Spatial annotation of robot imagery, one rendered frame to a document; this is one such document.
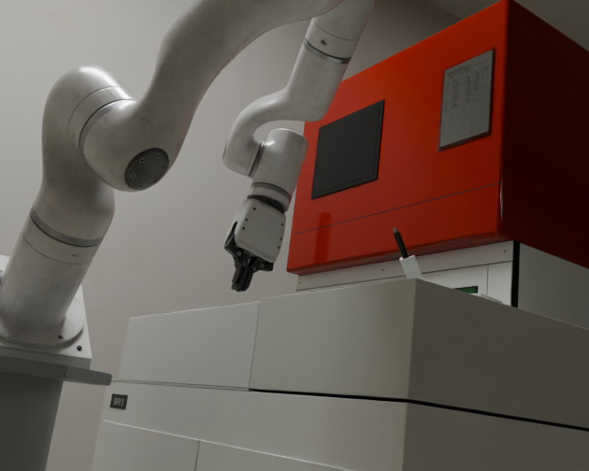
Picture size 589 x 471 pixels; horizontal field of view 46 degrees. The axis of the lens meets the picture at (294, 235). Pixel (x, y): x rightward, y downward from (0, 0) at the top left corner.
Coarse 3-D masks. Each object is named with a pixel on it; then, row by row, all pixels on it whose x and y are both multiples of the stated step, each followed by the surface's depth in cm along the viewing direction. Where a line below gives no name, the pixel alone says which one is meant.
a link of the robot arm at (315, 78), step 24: (312, 48) 119; (312, 72) 120; (336, 72) 121; (264, 96) 130; (288, 96) 125; (312, 96) 123; (240, 120) 129; (264, 120) 127; (288, 120) 127; (312, 120) 127; (240, 144) 130; (240, 168) 133
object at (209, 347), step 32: (160, 320) 142; (192, 320) 130; (224, 320) 120; (256, 320) 111; (128, 352) 151; (160, 352) 138; (192, 352) 127; (224, 352) 117; (192, 384) 124; (224, 384) 114
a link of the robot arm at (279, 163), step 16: (272, 144) 134; (288, 144) 134; (304, 144) 136; (256, 160) 132; (272, 160) 132; (288, 160) 133; (256, 176) 133; (272, 176) 131; (288, 176) 132; (288, 192) 132
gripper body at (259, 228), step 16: (240, 208) 130; (256, 208) 129; (272, 208) 131; (240, 224) 127; (256, 224) 128; (272, 224) 130; (224, 240) 129; (240, 240) 126; (256, 240) 128; (272, 240) 130; (256, 256) 130; (272, 256) 130
